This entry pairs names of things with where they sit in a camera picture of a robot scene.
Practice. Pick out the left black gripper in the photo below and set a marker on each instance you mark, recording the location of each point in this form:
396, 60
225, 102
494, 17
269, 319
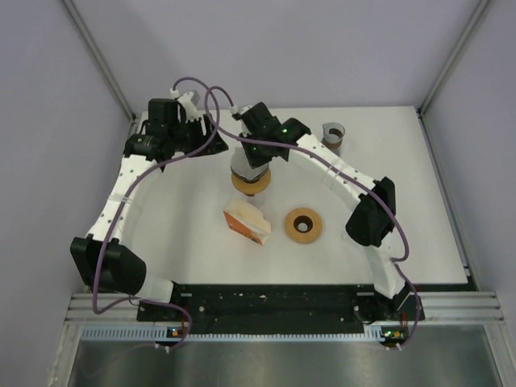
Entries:
197, 126

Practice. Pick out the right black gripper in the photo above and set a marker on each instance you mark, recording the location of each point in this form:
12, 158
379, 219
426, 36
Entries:
255, 162

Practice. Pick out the orange coffee filter pack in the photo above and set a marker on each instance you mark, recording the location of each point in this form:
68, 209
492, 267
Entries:
247, 220

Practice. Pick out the aluminium frame rail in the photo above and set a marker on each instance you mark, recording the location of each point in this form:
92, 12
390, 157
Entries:
440, 308

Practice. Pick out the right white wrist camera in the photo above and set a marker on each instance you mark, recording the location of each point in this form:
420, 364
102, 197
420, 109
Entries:
238, 112

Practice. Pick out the grey glass carafe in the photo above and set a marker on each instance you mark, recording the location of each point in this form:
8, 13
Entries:
332, 136

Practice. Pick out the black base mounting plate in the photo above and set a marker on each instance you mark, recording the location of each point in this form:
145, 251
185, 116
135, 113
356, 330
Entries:
282, 309

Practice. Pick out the grey cable duct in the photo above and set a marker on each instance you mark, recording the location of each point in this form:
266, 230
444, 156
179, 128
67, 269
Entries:
164, 334

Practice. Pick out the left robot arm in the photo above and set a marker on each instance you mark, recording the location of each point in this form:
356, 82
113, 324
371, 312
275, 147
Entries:
104, 256

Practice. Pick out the smoked glass dripper cone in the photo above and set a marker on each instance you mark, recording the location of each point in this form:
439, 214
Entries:
249, 175

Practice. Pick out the clear glass carafe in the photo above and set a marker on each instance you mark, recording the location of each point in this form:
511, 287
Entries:
257, 200

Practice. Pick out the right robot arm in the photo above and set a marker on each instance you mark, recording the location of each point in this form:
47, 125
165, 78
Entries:
372, 223

